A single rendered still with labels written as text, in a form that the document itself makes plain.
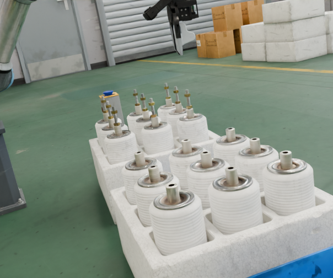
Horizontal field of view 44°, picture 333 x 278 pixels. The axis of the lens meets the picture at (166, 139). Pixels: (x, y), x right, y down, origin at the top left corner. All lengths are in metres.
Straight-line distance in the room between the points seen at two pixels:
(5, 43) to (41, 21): 4.93
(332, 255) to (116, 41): 6.05
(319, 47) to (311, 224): 3.38
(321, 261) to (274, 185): 0.16
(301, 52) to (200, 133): 2.75
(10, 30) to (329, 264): 1.22
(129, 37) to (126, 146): 5.55
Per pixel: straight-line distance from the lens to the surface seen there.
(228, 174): 0.77
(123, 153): 1.23
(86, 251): 1.18
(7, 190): 1.57
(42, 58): 6.48
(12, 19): 1.53
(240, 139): 1.02
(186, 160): 0.95
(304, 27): 3.99
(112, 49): 6.64
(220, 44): 5.13
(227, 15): 5.19
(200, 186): 0.86
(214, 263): 0.74
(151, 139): 1.25
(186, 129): 1.28
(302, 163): 0.84
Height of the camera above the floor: 0.56
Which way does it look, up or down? 16 degrees down
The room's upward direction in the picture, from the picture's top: 10 degrees counter-clockwise
